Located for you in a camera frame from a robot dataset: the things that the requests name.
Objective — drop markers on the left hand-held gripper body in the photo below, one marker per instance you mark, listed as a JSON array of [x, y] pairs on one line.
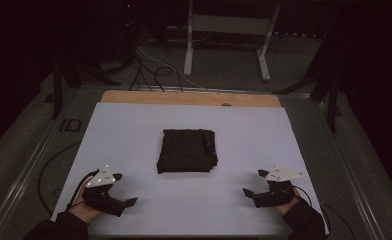
[[100, 196]]

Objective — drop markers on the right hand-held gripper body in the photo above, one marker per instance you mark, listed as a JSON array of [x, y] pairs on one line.
[[277, 195]]

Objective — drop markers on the black shorts with blue print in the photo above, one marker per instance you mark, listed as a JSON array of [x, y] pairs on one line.
[[187, 151]]

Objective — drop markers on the person's right hand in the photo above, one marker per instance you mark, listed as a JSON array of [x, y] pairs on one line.
[[290, 206]]

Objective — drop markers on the person's left hand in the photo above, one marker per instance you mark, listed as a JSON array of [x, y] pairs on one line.
[[84, 213]]

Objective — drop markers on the black tripod stand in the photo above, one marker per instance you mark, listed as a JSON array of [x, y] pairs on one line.
[[57, 86], [332, 100]]

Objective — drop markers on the wooden table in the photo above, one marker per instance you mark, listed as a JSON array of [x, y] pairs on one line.
[[184, 98]]

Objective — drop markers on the grey metal stand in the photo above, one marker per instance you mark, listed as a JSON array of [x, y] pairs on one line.
[[229, 25]]

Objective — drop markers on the metal floor rail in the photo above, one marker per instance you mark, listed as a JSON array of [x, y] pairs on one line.
[[350, 173], [20, 180]]

